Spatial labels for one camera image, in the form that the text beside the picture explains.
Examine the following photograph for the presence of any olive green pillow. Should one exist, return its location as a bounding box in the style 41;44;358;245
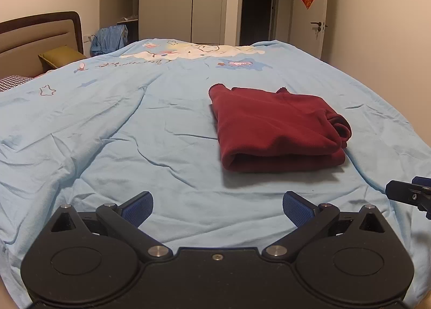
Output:
38;46;87;69

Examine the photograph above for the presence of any black door handle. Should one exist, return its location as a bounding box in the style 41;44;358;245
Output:
311;22;326;33

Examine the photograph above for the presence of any white bedroom door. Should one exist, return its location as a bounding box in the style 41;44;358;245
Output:
289;0;327;59

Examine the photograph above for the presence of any dark red long-sleeve shirt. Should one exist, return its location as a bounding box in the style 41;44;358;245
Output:
208;84;351;173

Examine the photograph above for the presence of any brown beige bed headboard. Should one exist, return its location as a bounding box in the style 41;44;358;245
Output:
1;11;83;78

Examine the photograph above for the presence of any blue garment on chair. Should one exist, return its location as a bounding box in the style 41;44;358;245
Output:
90;24;128;56

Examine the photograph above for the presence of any light blue cartoon bedsheet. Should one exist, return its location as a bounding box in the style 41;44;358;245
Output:
1;40;430;308

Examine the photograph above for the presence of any checkered red white pillow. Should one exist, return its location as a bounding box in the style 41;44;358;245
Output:
0;75;32;92

